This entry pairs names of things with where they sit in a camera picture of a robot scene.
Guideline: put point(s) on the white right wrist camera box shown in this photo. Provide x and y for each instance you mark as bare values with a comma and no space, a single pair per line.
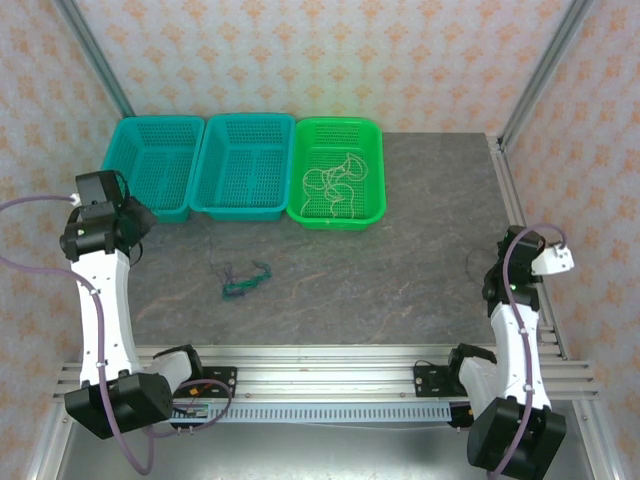
552,260

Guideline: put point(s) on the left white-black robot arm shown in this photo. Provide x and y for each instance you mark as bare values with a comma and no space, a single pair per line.
102,300

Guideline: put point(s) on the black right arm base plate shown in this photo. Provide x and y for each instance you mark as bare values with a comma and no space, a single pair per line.
430,382

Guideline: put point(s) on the green plastic basket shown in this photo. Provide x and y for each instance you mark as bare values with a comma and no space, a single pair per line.
330,140

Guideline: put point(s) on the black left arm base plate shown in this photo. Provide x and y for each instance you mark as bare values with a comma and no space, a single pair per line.
222,382

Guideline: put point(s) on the aluminium corner post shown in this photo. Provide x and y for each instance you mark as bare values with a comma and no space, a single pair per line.
95,57
545,65

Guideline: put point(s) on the aluminium lower frame rail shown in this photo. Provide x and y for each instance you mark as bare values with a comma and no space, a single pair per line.
47,455
595,445

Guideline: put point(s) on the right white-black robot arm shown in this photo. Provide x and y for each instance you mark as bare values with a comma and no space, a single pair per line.
515,350

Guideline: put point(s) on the aluminium table side rail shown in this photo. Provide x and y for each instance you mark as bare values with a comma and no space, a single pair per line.
515,200

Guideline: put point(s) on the aluminium mounting rail beam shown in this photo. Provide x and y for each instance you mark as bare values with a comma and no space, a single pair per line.
325,380

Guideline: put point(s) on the small circuit board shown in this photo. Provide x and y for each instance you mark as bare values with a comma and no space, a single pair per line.
192,411

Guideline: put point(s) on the teal plastic basket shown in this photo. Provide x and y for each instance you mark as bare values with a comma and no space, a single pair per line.
242,170
160,165

